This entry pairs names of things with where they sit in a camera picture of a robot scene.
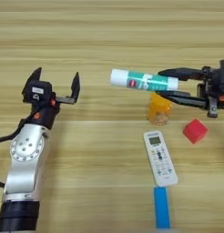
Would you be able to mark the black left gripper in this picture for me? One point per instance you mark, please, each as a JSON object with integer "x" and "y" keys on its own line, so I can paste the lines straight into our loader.
{"x": 44, "y": 115}

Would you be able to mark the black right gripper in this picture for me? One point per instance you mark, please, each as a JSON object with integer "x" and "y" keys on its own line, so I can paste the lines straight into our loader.
{"x": 215, "y": 97}

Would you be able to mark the orange juice bottle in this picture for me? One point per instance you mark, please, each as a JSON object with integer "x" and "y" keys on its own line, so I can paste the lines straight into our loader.
{"x": 159, "y": 110}

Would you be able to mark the white green glue stick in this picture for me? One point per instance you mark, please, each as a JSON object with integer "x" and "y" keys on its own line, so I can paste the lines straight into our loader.
{"x": 144, "y": 80}

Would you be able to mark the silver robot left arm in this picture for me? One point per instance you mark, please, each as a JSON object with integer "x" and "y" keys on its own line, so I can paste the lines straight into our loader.
{"x": 27, "y": 164}

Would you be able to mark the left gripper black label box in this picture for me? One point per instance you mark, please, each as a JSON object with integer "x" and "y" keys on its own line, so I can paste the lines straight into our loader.
{"x": 38, "y": 91}

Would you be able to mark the red cube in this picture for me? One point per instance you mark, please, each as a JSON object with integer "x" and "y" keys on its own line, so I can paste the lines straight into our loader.
{"x": 195, "y": 130}

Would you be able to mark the white remote control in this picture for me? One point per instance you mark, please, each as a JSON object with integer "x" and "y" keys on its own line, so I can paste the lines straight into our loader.
{"x": 160, "y": 157}

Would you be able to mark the blue rectangular block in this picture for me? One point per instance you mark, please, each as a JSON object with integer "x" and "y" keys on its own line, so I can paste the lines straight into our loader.
{"x": 161, "y": 207}

